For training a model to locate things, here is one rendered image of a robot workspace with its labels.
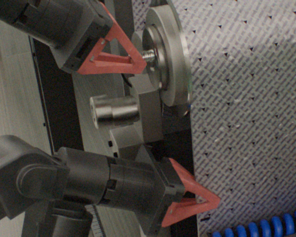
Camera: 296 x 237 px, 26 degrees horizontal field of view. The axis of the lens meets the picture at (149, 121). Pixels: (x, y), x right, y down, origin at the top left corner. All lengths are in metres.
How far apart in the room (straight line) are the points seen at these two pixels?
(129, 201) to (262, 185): 0.18
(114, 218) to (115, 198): 0.36
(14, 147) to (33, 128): 0.71
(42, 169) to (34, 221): 0.08
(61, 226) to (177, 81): 0.20
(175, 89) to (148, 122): 0.10
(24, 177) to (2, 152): 0.04
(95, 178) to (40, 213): 0.07
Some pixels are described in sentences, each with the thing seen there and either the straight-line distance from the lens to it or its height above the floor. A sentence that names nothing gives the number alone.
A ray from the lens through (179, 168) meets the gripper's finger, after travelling 0.74.
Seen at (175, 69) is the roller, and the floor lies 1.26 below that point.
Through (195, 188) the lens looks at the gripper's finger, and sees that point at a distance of 0.74.
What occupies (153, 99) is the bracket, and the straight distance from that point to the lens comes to 0.77.
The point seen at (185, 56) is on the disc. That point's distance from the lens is 0.67.
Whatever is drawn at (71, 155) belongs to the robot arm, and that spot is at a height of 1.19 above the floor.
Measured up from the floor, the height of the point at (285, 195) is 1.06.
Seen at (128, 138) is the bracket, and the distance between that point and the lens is 0.80.
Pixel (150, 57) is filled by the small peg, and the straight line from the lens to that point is 0.71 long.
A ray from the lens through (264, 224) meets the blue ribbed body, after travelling 0.80.
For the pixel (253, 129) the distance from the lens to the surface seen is 0.74.
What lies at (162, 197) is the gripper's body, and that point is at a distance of 0.69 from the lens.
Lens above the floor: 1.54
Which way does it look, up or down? 29 degrees down
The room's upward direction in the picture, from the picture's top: 6 degrees counter-clockwise
